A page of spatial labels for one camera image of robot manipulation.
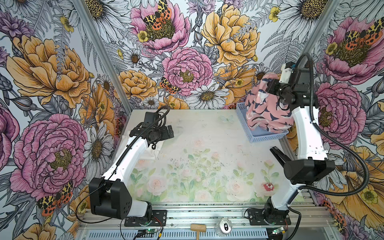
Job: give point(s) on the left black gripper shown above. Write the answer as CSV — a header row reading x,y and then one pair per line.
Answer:
x,y
165,136

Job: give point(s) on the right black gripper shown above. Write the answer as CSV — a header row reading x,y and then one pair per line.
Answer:
x,y
271,85

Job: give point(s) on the pink patterned garment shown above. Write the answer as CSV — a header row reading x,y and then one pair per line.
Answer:
x,y
265,110

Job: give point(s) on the blue plastic laundry basket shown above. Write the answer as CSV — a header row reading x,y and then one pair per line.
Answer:
x,y
258,134

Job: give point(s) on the white printed t-shirt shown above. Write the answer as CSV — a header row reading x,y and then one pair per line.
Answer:
x,y
149,154

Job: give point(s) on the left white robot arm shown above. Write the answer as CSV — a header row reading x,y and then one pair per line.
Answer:
x,y
109,194

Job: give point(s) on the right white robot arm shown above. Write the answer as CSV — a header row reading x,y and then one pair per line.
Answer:
x,y
312,162

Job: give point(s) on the black clip on table edge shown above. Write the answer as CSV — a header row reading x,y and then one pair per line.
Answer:
x,y
280,156

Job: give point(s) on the left green circuit board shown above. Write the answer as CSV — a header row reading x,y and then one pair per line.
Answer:
x,y
149,233

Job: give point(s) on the green circuit board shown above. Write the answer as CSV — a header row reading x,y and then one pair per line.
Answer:
x,y
277,231
149,233

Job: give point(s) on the wooden mallet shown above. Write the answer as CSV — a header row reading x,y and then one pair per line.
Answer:
x,y
198,228

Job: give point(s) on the right green circuit board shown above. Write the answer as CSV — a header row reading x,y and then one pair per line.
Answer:
x,y
277,231

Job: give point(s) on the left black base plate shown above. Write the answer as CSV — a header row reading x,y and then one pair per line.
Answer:
x,y
157,219

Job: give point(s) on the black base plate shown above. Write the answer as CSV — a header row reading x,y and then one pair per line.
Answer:
x,y
260,217
157,219

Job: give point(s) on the aluminium front rail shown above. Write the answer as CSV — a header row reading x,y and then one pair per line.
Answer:
x,y
182,215

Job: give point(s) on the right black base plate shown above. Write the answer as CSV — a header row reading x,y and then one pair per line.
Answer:
x,y
260,217

